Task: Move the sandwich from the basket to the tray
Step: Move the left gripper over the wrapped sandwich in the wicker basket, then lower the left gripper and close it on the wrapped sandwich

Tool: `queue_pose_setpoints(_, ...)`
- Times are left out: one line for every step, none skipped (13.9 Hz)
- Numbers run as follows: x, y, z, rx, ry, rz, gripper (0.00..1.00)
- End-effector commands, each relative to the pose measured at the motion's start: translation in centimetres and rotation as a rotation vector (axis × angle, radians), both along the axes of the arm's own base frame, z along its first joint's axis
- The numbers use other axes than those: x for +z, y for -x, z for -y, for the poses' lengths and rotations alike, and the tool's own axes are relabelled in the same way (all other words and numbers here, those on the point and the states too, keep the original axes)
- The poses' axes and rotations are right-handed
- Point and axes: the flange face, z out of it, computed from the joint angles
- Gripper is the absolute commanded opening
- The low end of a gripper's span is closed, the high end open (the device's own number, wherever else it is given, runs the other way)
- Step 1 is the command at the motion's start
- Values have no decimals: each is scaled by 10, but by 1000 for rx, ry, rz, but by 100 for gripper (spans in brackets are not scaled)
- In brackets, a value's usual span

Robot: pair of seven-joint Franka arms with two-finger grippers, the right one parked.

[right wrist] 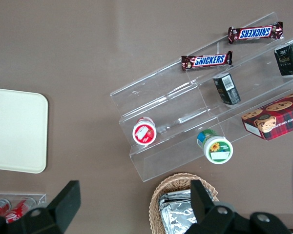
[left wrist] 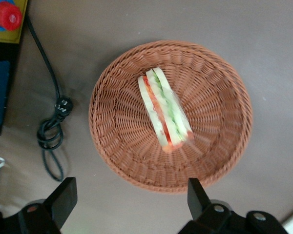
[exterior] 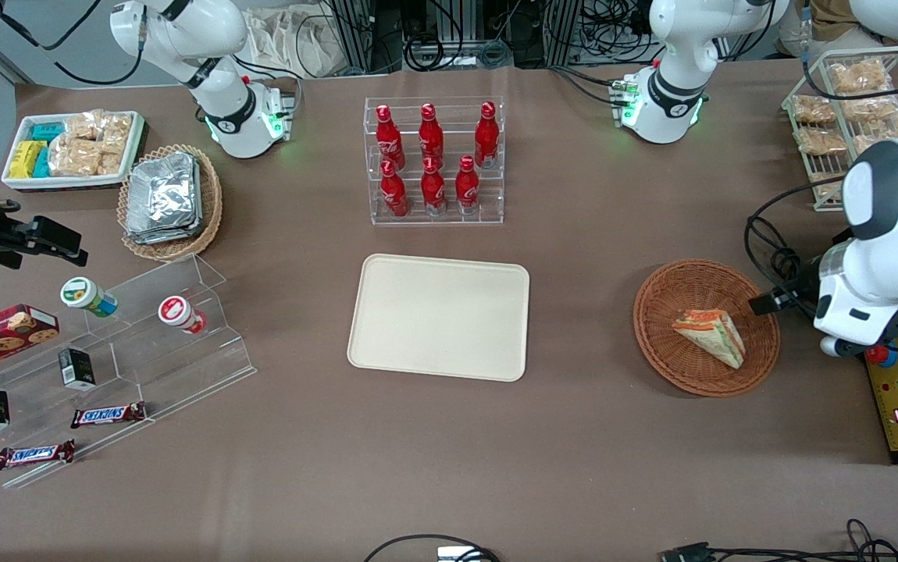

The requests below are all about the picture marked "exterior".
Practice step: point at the silver foil packet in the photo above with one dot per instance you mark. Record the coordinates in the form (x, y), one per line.
(172, 238)
(160, 191)

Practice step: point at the red lid drink cup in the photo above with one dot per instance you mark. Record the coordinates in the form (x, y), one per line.
(177, 312)

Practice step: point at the white plastic bags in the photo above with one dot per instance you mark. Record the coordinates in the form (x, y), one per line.
(293, 43)

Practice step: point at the green lid drink cup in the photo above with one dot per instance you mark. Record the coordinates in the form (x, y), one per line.
(86, 295)

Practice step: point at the red cola bottle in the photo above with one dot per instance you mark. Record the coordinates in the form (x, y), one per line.
(389, 140)
(431, 136)
(467, 189)
(433, 191)
(394, 195)
(486, 139)

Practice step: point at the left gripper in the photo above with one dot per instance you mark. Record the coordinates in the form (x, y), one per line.
(807, 284)

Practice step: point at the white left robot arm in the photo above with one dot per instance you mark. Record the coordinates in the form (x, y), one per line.
(671, 78)

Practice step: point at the white rectangular snack tray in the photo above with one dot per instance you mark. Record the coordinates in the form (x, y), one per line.
(19, 185)

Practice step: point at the aluminium frame post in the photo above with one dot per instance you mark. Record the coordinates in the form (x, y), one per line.
(363, 31)
(564, 31)

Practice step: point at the clear acrylic stepped shelf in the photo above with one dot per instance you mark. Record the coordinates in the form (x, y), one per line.
(160, 367)

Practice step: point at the small white plug block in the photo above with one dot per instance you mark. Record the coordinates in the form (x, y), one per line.
(457, 554)

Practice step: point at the yellow snack packet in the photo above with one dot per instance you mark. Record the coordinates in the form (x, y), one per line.
(26, 158)

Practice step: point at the teal snack packet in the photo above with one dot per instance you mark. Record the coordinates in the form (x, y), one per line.
(42, 164)
(47, 132)

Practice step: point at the red emergency stop button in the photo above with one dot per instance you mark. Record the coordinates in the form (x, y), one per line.
(882, 356)

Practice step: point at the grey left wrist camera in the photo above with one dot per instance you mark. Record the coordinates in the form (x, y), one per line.
(838, 347)

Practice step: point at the oval light wicker basket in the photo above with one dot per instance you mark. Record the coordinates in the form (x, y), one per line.
(211, 203)

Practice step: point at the clear bag of puffed snacks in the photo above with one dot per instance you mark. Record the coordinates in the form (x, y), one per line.
(869, 109)
(814, 109)
(859, 76)
(117, 133)
(74, 158)
(821, 141)
(110, 164)
(83, 126)
(890, 129)

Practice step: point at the snickers chocolate bar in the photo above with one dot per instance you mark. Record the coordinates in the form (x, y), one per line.
(109, 414)
(33, 454)

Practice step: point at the clear acrylic bottle rack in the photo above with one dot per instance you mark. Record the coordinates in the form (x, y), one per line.
(449, 220)

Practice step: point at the triangle sandwich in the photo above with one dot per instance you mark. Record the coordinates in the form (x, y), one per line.
(710, 337)

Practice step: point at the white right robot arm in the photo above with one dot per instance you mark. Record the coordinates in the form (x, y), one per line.
(226, 117)

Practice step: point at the cream plastic tray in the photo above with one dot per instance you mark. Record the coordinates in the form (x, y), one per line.
(437, 316)

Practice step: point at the tan cloth bundle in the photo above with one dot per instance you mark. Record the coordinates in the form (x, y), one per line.
(816, 23)

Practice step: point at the round brown wicker basket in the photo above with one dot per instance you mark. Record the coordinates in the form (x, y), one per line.
(668, 336)

